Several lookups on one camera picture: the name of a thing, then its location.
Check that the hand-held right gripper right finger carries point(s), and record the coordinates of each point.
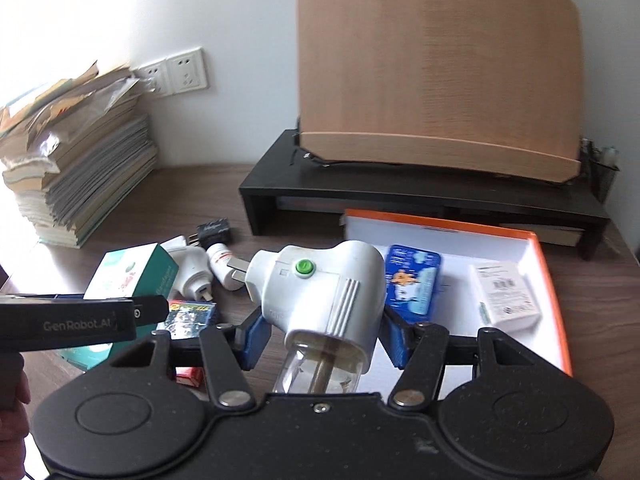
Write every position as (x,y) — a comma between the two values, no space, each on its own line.
(395,342)

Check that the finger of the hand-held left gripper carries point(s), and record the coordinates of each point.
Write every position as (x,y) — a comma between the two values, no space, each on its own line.
(151,310)

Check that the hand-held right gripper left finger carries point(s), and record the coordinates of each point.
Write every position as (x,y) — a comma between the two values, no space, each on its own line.
(254,336)

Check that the white plug-in heater without bottle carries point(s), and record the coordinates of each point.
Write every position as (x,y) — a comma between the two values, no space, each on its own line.
(187,270)

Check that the white plug-in heater with bottle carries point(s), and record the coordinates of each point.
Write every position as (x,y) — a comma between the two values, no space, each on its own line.
(320,285)

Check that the orange cardboard box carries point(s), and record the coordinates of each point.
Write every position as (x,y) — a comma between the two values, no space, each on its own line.
(505,240)

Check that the person's left hand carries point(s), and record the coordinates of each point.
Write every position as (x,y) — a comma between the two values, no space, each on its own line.
(10,435)

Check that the small colourful printed packet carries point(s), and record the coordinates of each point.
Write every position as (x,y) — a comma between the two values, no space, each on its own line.
(192,317)

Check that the green and white carton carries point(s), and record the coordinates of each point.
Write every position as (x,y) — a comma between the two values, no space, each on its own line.
(130,270)

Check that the blue blister packet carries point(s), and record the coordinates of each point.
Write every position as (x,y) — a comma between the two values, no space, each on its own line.
(412,285)

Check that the white charger plug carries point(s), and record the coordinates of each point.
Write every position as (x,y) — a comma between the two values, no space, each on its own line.
(225,267)

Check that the small red packet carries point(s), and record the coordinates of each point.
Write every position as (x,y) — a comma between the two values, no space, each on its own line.
(189,376)

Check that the black charger plug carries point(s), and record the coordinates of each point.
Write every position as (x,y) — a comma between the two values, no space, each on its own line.
(215,232)

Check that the small white labelled box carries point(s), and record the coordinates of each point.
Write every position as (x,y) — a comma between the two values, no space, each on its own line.
(505,295)

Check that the black monitor riser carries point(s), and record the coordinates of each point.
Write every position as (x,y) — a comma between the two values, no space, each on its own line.
(280,180)

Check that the stack of books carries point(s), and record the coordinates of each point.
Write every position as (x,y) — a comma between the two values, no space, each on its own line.
(75,160)

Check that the black mesh pen holder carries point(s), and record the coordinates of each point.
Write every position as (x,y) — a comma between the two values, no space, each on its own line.
(600,175)

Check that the wooden book stand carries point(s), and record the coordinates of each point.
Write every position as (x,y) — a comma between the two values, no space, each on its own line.
(435,60)

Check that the white wall socket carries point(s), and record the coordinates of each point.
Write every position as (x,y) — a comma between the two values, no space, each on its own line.
(186,70)
(152,76)

